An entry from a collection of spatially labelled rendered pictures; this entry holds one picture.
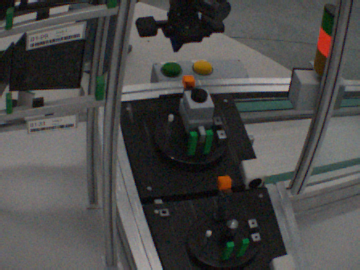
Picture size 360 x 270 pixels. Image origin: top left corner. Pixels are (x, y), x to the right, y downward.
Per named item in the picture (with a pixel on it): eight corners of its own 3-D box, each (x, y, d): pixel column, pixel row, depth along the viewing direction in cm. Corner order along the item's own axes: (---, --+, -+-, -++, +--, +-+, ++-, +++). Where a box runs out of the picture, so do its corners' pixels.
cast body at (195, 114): (177, 109, 122) (182, 82, 117) (201, 108, 123) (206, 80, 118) (190, 144, 117) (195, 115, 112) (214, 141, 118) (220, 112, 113)
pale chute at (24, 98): (31, 113, 122) (33, 93, 122) (83, 113, 124) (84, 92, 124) (15, 112, 94) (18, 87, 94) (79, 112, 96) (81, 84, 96)
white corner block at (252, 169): (236, 173, 123) (240, 160, 120) (257, 170, 124) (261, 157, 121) (242, 192, 120) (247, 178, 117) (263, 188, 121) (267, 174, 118)
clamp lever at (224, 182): (214, 213, 110) (217, 176, 106) (224, 211, 110) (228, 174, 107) (219, 222, 107) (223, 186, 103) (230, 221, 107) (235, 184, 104)
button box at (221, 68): (149, 81, 145) (152, 61, 141) (237, 76, 150) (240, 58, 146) (155, 103, 141) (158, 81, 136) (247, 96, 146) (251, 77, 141)
